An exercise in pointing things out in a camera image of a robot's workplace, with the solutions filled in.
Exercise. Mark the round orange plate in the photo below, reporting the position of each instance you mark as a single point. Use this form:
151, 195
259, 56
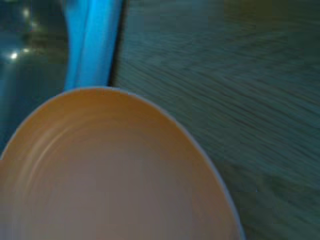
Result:
107, 170

